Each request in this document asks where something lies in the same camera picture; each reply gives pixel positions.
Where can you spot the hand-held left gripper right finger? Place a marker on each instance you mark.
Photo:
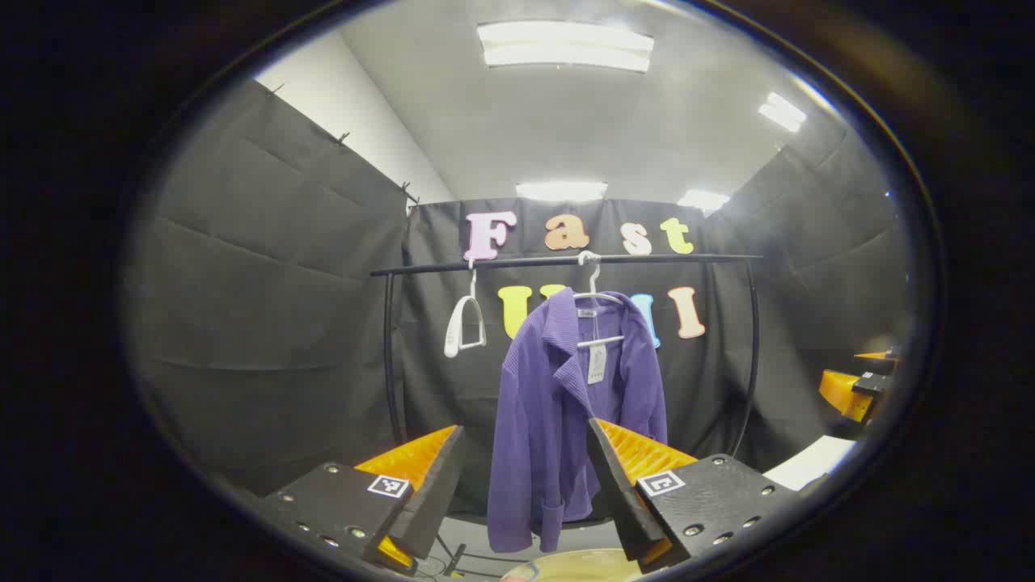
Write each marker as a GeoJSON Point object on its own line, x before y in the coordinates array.
{"type": "Point", "coordinates": [618, 485]}

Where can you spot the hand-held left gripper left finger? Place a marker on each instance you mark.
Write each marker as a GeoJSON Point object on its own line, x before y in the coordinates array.
{"type": "Point", "coordinates": [437, 493]}

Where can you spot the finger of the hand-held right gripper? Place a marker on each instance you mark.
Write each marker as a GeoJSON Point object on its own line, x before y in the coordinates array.
{"type": "Point", "coordinates": [841, 392]}
{"type": "Point", "coordinates": [877, 362]}

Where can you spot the beige laundry hamper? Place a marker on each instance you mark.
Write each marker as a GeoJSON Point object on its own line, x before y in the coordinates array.
{"type": "Point", "coordinates": [582, 566]}

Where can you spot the purple knit jacket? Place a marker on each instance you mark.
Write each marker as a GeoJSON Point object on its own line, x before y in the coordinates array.
{"type": "Point", "coordinates": [534, 420]}

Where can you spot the white plastic clothes hanger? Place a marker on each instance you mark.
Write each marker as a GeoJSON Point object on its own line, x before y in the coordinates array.
{"type": "Point", "coordinates": [602, 340]}
{"type": "Point", "coordinates": [449, 339]}

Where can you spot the black metal clothes rack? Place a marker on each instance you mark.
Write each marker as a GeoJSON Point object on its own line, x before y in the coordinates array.
{"type": "Point", "coordinates": [517, 263]}

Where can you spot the white paper hang tag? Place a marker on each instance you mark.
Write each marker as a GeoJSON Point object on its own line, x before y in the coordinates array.
{"type": "Point", "coordinates": [597, 365]}

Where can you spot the ceiling light panel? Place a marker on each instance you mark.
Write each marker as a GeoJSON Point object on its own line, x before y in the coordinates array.
{"type": "Point", "coordinates": [703, 200]}
{"type": "Point", "coordinates": [566, 44]}
{"type": "Point", "coordinates": [783, 111]}
{"type": "Point", "coordinates": [562, 191]}

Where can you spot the black backdrop cloth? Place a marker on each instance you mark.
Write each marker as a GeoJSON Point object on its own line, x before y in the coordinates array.
{"type": "Point", "coordinates": [267, 307]}

